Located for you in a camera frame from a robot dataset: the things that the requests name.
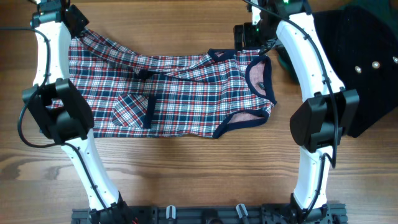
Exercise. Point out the plaid sleeveless dress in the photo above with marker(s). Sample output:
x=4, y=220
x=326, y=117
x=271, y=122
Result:
x=137, y=96

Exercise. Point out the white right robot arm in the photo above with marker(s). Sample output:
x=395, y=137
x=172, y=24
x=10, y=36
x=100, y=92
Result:
x=317, y=127

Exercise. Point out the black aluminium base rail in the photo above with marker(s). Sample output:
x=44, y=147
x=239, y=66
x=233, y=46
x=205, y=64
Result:
x=208, y=214

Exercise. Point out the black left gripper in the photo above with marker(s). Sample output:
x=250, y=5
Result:
x=82, y=20

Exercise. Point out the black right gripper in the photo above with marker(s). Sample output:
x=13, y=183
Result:
x=248, y=42

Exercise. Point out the black knit jacket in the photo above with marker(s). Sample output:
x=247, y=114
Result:
x=361, y=49

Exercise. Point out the green garment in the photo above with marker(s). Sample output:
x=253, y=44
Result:
x=385, y=10

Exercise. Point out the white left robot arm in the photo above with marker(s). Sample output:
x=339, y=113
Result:
x=62, y=113

